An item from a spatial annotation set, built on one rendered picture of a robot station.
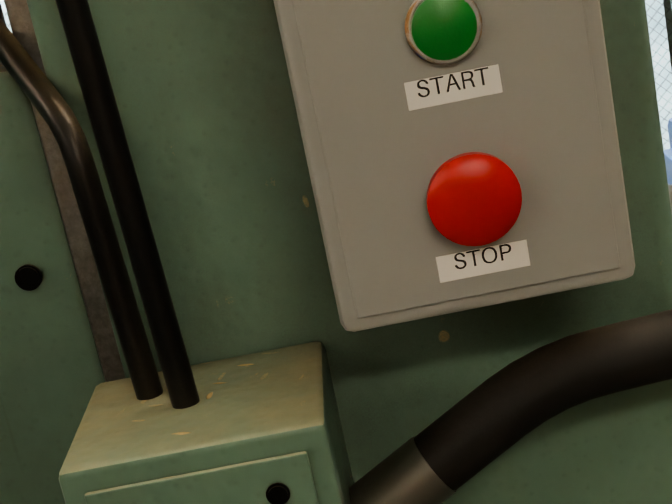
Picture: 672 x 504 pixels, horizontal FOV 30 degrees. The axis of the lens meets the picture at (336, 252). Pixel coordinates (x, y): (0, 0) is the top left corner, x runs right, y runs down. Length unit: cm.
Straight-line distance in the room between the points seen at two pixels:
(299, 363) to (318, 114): 11
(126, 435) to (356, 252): 10
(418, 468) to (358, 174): 11
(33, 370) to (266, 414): 15
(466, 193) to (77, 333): 20
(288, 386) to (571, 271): 11
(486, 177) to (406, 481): 12
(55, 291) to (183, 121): 11
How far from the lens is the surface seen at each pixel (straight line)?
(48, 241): 52
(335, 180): 40
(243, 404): 44
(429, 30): 39
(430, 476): 45
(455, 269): 41
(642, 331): 45
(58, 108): 45
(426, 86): 40
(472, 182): 39
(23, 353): 54
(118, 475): 42
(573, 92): 40
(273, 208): 47
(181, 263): 47
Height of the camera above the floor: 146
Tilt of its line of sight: 16 degrees down
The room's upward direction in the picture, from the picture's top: 12 degrees counter-clockwise
